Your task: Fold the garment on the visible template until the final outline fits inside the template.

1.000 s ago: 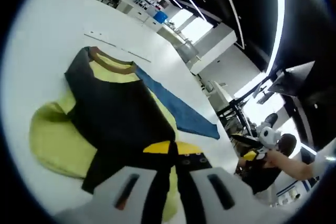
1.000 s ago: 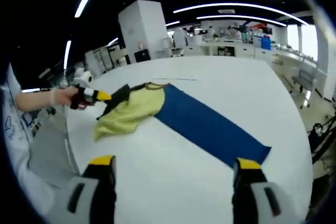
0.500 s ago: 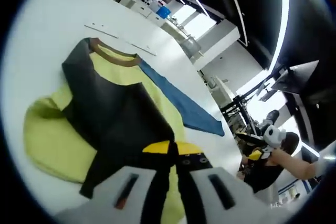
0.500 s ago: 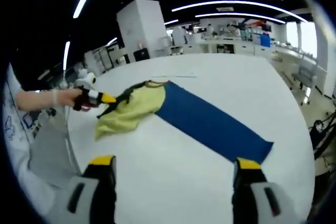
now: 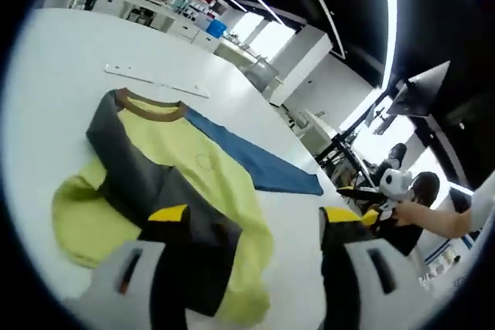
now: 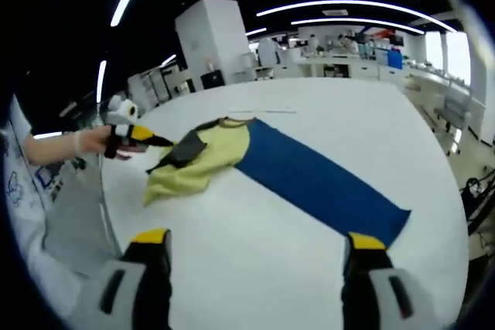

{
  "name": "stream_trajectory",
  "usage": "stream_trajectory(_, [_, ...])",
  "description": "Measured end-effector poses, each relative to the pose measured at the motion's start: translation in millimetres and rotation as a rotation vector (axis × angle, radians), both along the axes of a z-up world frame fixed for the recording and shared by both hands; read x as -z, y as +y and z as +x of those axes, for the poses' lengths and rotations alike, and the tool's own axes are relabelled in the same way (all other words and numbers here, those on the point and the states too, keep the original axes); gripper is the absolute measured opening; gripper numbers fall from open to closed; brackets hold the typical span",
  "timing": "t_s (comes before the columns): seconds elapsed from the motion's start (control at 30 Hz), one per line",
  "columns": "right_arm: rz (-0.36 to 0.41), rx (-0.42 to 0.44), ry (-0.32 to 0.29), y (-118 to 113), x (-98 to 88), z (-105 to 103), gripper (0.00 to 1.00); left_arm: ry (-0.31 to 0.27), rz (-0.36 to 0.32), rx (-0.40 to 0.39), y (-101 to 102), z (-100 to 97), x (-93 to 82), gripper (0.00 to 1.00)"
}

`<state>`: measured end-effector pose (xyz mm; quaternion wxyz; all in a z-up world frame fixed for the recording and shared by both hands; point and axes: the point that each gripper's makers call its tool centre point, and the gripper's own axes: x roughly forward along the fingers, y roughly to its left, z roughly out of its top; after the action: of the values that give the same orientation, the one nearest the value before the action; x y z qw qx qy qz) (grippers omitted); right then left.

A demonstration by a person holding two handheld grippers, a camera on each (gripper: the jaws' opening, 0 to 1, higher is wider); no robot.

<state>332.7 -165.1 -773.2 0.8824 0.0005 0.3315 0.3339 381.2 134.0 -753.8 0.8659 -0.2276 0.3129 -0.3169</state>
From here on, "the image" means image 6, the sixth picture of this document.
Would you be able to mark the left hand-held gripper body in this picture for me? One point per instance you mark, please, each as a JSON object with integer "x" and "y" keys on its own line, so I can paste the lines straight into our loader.
{"x": 123, "y": 111}

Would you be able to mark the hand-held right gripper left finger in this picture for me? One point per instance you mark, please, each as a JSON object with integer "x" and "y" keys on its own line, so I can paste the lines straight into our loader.
{"x": 154, "y": 283}

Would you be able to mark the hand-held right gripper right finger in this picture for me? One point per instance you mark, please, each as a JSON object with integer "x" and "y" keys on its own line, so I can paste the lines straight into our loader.
{"x": 361, "y": 283}

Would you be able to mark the yellow blue grey garment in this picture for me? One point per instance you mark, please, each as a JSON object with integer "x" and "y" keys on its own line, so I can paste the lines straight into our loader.
{"x": 309, "y": 175}

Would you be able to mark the person's left hand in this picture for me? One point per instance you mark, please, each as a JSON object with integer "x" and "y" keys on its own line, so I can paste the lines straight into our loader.
{"x": 93, "y": 140}

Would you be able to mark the grey storage racks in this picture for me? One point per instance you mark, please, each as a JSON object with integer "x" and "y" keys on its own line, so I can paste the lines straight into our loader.
{"x": 154, "y": 86}

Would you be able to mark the black box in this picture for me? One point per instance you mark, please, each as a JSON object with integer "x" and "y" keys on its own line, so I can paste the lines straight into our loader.
{"x": 212, "y": 80}

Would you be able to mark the person's grey trousers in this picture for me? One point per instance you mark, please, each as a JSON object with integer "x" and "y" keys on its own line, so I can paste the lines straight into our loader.
{"x": 77, "y": 222}

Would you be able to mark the white square pillar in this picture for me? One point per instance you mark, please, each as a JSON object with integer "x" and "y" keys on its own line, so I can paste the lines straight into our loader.
{"x": 216, "y": 36}

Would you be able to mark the person's white printed shirt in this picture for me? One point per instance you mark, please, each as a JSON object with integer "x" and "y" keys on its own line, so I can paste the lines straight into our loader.
{"x": 23, "y": 206}

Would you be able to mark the black metal stand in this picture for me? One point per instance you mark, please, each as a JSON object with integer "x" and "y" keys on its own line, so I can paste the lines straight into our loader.
{"x": 473, "y": 194}

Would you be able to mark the row of white cabinets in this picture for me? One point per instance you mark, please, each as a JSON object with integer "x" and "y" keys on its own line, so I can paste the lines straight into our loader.
{"x": 363, "y": 69}

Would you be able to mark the blue storage bin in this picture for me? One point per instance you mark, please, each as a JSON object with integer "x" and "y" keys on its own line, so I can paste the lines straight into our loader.
{"x": 395, "y": 59}

